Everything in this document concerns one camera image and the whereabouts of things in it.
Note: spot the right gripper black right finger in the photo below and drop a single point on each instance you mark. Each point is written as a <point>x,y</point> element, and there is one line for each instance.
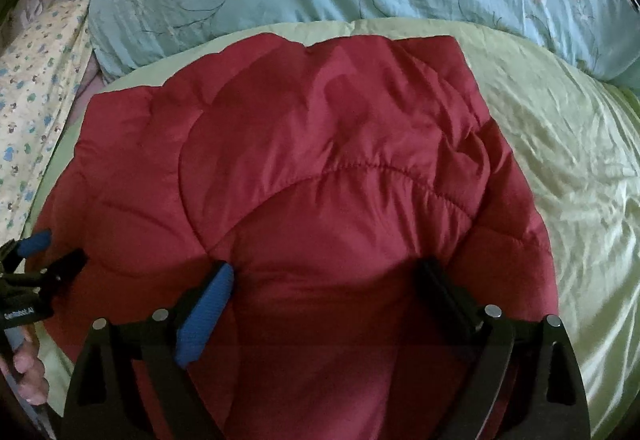
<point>521,380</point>

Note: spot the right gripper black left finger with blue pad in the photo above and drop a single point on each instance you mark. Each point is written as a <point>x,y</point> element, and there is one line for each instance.
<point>104,400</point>

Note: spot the red quilted down coat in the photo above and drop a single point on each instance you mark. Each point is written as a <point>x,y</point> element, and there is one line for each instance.
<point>320,174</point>

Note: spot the person's left hand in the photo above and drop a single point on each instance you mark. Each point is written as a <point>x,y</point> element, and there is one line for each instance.
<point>33,385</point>

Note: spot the yellow cartoon print pillow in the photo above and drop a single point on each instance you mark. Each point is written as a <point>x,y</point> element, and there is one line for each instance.
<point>41,71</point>

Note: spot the light green bed sheet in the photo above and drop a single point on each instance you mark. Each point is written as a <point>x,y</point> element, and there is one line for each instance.
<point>576,141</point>

